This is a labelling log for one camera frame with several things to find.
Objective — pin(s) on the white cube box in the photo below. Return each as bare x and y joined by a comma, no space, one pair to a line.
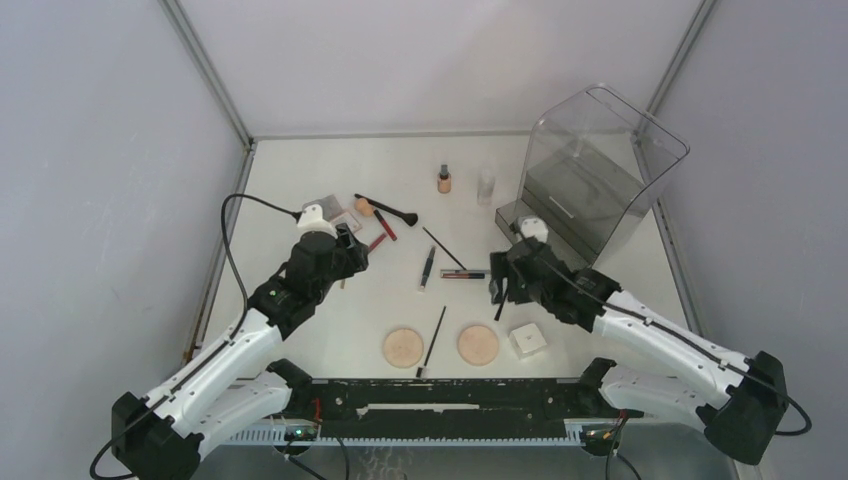
527,340

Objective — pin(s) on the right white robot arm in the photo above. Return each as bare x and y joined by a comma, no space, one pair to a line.
736,401

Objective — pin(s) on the clear eyeshadow palette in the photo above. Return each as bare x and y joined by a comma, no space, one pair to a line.
330,206

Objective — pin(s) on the red lip gloss black cap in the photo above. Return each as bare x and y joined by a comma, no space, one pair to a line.
388,230

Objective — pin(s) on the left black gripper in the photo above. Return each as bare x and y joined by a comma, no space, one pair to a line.
354,254

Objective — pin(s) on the red lip gloss silver cap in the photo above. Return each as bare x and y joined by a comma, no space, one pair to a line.
376,243

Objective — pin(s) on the foundation bottle with pump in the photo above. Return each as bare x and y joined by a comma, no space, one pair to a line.
444,179

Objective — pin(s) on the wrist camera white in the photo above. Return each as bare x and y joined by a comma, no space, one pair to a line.
312,219
531,227

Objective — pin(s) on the black concealer tube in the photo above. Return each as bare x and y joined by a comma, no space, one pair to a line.
427,269

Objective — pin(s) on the black makeup brush front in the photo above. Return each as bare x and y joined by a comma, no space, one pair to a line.
420,372

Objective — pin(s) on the black makeup brush right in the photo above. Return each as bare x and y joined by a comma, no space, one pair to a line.
499,310

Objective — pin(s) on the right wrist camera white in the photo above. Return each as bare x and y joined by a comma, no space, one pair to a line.
531,227

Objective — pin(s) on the black powder brush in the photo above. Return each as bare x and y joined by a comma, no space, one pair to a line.
410,219

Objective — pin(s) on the black mounting rail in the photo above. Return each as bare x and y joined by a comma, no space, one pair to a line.
448,409

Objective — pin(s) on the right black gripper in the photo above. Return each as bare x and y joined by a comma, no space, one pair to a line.
499,270

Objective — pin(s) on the pink powder compact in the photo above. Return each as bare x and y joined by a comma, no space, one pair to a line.
346,217

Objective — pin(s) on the clear plastic bottle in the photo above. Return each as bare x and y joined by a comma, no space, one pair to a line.
485,186

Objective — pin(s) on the black makeup brush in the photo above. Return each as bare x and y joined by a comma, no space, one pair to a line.
420,372
499,310

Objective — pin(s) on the clear acrylic organizer box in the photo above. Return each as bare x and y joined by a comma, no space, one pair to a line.
595,165

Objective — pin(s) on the thin black liner pencil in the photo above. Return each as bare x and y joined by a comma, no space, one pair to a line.
444,248

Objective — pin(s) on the round powder puff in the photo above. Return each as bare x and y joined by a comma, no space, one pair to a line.
478,345
403,348

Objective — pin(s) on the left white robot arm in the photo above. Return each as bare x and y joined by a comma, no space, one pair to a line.
166,433

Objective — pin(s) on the beige makeup sponge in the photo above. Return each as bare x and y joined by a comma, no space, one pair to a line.
364,207

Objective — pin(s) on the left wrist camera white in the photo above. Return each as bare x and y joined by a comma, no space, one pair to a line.
312,219

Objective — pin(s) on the silver and red lip pencils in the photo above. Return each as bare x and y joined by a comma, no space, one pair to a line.
474,274

